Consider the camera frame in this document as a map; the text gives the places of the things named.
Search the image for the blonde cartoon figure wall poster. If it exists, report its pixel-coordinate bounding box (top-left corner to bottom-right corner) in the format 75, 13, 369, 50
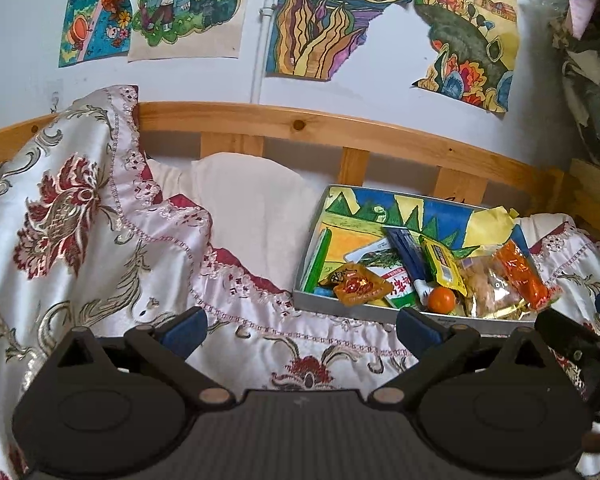
127, 0, 256, 63

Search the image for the white wall pipe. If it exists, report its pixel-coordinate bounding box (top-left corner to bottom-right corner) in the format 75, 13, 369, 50
251, 0, 281, 105

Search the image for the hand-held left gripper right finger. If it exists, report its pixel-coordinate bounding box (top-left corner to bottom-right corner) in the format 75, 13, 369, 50
367, 307, 563, 407

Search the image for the landscape drawing wall poster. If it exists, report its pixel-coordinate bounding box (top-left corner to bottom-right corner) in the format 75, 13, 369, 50
412, 0, 521, 115

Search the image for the orange brown snack packet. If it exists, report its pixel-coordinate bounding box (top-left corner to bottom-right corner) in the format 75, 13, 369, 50
332, 262, 393, 307

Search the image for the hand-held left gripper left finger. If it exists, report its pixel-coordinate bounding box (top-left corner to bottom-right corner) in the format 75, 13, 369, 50
40, 306, 238, 408

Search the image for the green white snack packet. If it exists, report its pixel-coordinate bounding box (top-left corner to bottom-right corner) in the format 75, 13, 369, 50
345, 240, 421, 309

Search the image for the painted paper sheet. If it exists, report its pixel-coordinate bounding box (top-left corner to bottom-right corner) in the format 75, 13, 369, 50
300, 186, 531, 301

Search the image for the grey tray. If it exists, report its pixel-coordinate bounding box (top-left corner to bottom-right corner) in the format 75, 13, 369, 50
292, 185, 563, 336

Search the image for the orange snack bag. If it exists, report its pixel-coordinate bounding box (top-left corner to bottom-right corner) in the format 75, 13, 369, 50
492, 241, 561, 309

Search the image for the navy white snack packet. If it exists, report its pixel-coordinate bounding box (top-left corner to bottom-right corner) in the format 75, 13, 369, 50
382, 226, 436, 306

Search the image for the swirl pattern wall poster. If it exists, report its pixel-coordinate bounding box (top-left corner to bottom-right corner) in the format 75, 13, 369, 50
265, 0, 417, 82

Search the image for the clear bag of yellow crisps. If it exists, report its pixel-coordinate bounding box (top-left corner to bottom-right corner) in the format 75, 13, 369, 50
455, 254, 538, 320

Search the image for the pale floral hanging cloth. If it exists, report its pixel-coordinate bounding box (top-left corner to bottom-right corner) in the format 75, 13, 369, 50
547, 0, 600, 167

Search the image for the cream pillow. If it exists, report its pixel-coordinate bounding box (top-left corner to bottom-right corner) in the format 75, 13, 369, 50
147, 152, 326, 301

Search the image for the tangerine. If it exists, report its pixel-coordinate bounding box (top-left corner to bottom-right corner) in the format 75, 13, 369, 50
426, 286, 457, 313

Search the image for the green snack bar packet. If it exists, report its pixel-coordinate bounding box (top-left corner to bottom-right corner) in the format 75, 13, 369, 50
302, 227, 333, 293

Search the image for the wooden bed headboard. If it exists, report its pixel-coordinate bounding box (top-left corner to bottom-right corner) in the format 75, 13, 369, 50
0, 101, 600, 231

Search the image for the orange blue girl wall poster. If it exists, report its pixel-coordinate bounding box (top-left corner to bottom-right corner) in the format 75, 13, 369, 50
57, 0, 133, 68

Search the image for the yellow snack packet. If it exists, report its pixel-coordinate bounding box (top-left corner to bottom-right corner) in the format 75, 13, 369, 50
420, 236, 468, 297

